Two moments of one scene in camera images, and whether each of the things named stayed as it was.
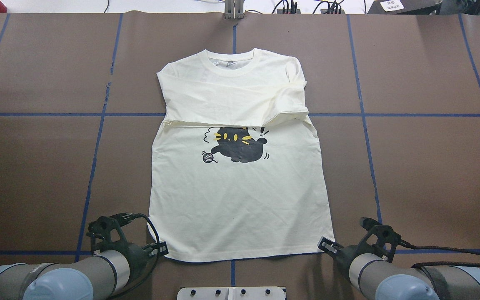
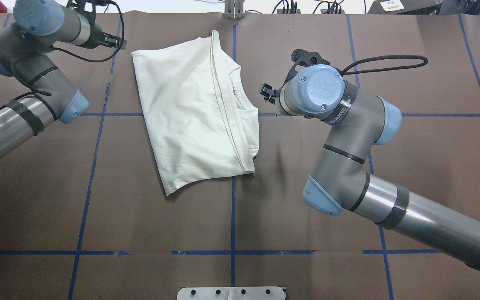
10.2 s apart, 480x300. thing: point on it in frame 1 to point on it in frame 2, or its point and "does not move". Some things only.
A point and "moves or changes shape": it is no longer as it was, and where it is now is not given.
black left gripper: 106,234 to 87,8
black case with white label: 405,7 does not move
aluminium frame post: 234,9 does not move
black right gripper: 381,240 to 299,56
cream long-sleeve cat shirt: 237,170 moves or changes shape
